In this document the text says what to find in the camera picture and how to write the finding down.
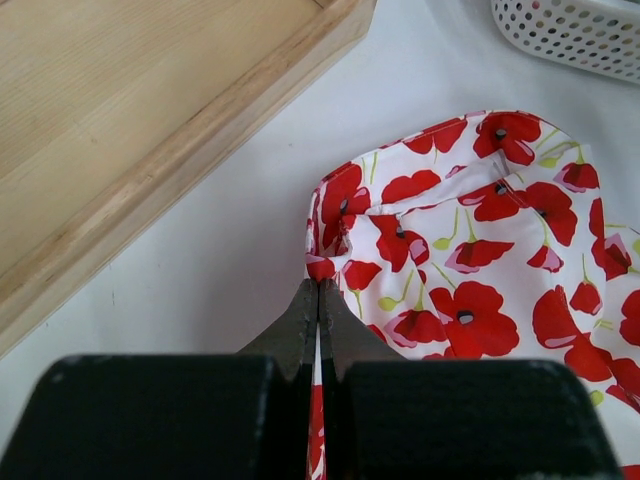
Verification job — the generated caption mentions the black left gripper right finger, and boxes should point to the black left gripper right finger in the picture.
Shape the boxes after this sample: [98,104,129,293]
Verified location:
[318,280,623,479]

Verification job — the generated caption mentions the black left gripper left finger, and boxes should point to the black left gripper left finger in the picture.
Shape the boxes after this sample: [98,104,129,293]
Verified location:
[1,280,319,479]

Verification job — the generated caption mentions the red poppy print skirt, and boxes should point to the red poppy print skirt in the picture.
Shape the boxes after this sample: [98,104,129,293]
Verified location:
[305,111,639,479]

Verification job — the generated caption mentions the wooden clothes rack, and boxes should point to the wooden clothes rack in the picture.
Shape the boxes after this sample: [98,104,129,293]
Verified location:
[1,1,375,352]

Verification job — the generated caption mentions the white perforated laundry basket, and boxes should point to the white perforated laundry basket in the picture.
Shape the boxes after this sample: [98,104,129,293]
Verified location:
[490,0,639,84]

